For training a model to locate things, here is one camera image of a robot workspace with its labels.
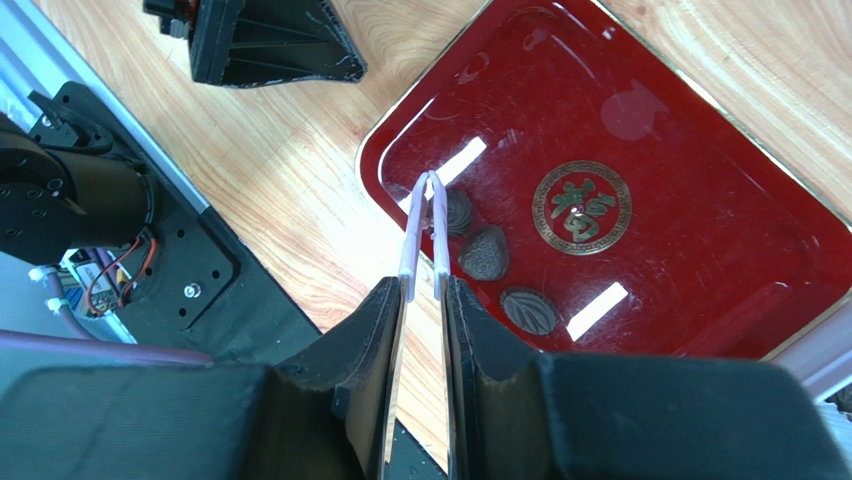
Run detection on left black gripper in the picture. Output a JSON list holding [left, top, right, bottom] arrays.
[[142, 0, 367, 88]]

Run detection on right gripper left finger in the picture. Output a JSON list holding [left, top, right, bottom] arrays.
[[1, 277, 404, 479]]

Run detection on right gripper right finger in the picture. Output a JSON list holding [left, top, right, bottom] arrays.
[[444, 277, 851, 479]]

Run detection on dark chocolate piece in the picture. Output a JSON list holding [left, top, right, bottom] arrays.
[[499, 287, 560, 336], [458, 224, 510, 281], [446, 189, 474, 237]]

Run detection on red lacquer tray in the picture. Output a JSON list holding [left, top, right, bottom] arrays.
[[357, 1, 851, 359]]

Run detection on pink handled metal tongs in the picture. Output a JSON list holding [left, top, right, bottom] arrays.
[[380, 170, 463, 479]]

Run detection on silver tin with paper cups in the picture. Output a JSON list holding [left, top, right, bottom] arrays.
[[771, 304, 851, 402]]

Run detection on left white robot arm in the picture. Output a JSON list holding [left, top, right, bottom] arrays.
[[1, 1, 367, 265]]

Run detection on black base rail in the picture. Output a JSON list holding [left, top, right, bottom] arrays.
[[26, 81, 447, 480]]

